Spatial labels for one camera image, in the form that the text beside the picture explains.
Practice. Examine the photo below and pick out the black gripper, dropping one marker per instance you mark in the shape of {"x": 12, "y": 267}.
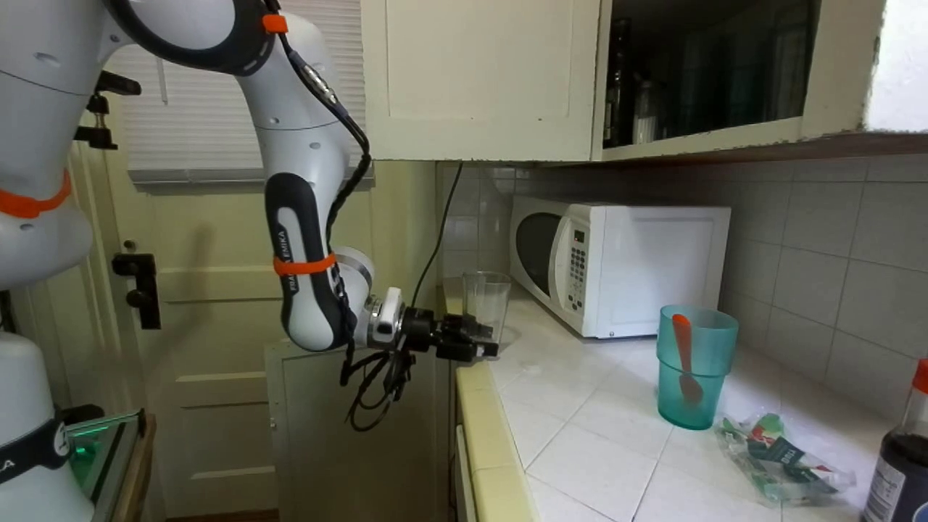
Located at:
{"x": 421, "y": 330}

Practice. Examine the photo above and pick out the clear glass cup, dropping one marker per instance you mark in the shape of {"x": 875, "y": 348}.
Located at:
{"x": 486, "y": 299}

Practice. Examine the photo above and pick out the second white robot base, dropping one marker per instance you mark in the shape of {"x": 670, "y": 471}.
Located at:
{"x": 38, "y": 320}

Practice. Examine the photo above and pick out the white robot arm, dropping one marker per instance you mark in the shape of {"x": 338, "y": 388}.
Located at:
{"x": 53, "y": 59}

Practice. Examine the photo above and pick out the teal plastic cup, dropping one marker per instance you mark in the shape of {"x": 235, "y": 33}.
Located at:
{"x": 695, "y": 357}

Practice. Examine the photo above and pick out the white microwave oven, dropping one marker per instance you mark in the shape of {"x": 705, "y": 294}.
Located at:
{"x": 608, "y": 267}

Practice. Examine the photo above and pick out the orange plastic spoon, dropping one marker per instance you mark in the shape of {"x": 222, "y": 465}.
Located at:
{"x": 689, "y": 383}

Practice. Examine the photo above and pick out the cream panel door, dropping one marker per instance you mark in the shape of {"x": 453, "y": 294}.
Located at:
{"x": 244, "y": 417}

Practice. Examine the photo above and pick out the clear plastic snack bag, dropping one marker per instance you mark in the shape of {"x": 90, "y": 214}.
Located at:
{"x": 779, "y": 467}

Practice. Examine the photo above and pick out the black door latch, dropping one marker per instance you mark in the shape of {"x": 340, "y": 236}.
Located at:
{"x": 141, "y": 267}

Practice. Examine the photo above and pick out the white window blind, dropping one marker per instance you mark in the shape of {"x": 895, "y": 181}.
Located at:
{"x": 195, "y": 122}

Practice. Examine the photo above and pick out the dark sauce bottle red cap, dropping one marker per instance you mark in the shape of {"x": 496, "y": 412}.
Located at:
{"x": 899, "y": 483}

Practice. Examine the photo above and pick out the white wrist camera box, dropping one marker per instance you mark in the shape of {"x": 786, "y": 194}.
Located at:
{"x": 391, "y": 317}

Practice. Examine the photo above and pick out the upper wall cabinet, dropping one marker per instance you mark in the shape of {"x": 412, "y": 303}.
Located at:
{"x": 609, "y": 78}

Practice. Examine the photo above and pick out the black camera on stand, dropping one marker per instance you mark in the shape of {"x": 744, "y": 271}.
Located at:
{"x": 99, "y": 135}

